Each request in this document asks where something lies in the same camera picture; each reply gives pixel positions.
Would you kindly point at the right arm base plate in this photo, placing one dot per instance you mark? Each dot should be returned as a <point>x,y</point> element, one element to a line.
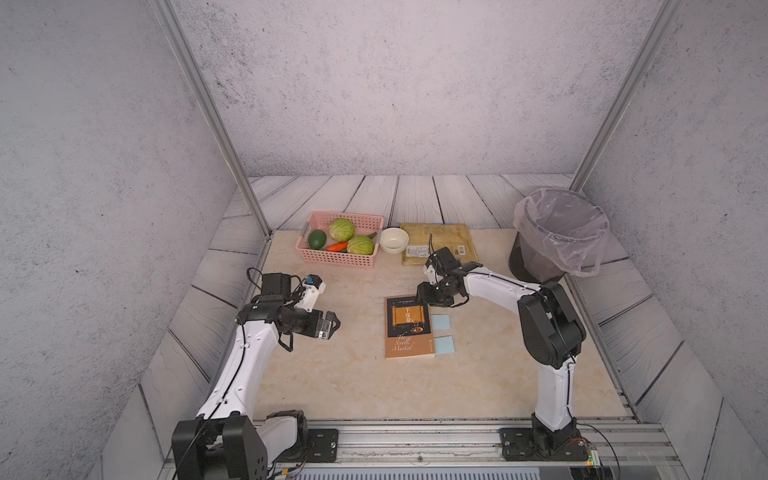
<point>541,444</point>

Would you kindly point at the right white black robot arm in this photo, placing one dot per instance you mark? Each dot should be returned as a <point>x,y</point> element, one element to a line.
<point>552,335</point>

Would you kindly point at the aluminium mounting rail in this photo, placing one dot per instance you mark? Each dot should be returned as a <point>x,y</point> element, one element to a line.
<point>461,449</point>

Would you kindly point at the upper blue sticky note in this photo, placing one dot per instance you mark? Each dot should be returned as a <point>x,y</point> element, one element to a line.
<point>440,322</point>

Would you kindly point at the black trash bin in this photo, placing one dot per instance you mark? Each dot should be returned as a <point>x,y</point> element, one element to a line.
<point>528,265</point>

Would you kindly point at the left aluminium frame post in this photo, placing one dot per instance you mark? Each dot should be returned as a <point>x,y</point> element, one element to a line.
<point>185,57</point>

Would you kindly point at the back green cabbage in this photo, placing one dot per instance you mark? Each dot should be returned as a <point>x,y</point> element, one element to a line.
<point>341,230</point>

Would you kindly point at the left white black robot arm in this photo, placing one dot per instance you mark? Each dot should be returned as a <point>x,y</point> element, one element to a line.
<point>222,442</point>

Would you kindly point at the red chili pepper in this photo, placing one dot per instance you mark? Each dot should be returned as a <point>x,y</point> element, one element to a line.
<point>338,247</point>

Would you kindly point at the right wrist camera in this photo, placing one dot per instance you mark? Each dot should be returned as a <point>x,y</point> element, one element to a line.
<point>440,265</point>

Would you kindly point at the blue sticky note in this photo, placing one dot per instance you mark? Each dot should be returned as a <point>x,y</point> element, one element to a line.
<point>444,345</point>
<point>440,322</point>

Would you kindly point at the yellow grain bag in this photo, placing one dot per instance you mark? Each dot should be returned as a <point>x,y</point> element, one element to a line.
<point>424,238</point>

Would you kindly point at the pink plastic basket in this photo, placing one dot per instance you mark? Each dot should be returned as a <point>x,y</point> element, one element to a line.
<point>366,224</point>

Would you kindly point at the white ceramic bowl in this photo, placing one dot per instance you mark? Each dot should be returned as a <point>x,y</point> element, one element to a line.
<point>394,240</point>

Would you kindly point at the green cabbage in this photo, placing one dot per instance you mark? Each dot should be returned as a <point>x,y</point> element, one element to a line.
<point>341,230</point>
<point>361,245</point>

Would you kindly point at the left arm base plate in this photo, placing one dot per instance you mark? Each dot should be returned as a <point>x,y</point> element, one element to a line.
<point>314,446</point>

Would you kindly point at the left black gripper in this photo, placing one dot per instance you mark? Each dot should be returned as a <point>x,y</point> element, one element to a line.
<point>326,328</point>

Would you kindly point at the dark green avocado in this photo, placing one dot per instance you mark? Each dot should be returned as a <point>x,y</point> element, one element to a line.
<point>317,239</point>

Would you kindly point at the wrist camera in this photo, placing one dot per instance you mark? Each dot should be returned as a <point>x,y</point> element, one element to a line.
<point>440,265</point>
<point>308,293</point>

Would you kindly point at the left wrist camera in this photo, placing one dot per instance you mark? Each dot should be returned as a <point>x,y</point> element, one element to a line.
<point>308,293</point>

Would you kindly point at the brown black paperback book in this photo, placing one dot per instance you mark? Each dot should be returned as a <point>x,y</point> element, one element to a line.
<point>409,332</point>

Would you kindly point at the aluminium frame post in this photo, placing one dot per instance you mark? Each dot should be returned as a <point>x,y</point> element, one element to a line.
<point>185,57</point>
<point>659,28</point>

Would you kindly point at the right aluminium frame post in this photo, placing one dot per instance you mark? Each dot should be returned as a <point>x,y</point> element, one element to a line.
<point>659,28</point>

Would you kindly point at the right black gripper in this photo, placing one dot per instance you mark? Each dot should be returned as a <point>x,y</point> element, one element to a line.
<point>423,295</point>

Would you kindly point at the front green cabbage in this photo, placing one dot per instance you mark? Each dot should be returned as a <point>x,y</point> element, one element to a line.
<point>361,245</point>

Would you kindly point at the lower blue sticky note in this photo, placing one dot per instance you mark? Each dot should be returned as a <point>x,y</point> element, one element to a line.
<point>444,345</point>

